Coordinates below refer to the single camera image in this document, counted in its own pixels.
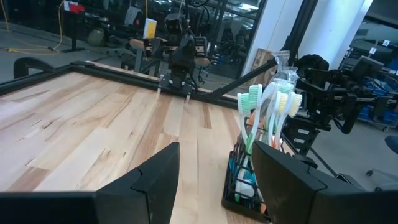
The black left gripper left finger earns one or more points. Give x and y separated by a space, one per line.
155 199

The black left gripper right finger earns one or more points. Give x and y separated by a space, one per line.
289 193

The small blue bottle white cap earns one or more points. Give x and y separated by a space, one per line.
247 189

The tall blue mouthwash bottle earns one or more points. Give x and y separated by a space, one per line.
232 165

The green white toothbrush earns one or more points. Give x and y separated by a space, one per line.
244 104
255 96

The orange white toothbrush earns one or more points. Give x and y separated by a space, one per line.
295 105
282 102

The plastic-wrapped green toothbrush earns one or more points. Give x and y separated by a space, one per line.
284 71

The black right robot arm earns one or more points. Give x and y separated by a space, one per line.
178 81

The yellow container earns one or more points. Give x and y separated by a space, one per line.
150 29

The wooden-top background workbench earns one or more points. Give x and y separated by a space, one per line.
136 43

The grey draped cloth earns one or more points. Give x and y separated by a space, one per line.
132 15

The wooden board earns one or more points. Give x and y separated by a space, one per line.
261 62

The olive round tank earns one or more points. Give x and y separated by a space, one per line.
95 37

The red white box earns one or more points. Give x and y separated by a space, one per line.
77 7

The shelf with blue bins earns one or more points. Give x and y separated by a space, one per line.
390 115

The black office chair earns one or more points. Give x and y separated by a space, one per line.
312 62

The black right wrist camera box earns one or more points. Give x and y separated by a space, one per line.
175 25

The black pedestal stand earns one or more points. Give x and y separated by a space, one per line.
73 31

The black gantry post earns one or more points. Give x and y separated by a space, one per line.
303 28

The black arched bracket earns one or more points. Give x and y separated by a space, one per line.
31 60

